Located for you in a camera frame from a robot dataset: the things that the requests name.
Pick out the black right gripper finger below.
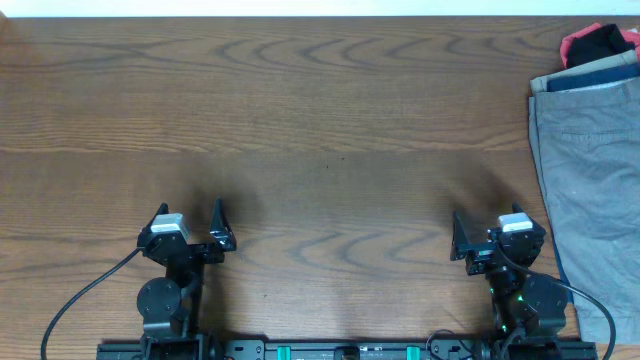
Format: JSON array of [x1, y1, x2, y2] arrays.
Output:
[[450, 211, 470, 261], [510, 202, 535, 225]]

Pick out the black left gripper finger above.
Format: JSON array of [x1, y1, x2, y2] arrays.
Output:
[[209, 197, 237, 252], [151, 203, 169, 228]]

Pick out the grey shorts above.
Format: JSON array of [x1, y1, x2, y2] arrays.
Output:
[[529, 80, 639, 345]]

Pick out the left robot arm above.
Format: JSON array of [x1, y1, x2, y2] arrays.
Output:
[[137, 198, 237, 359]]

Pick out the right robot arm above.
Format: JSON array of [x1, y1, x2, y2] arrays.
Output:
[[450, 204, 568, 359]]

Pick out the navy blue shorts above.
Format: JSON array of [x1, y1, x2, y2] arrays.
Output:
[[547, 63, 639, 92]]

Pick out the black garment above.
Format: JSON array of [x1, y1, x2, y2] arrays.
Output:
[[566, 23, 637, 69]]

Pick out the red garment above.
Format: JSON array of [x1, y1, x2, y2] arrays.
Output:
[[559, 22, 640, 69]]

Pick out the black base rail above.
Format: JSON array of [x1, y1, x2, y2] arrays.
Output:
[[96, 336, 598, 360]]

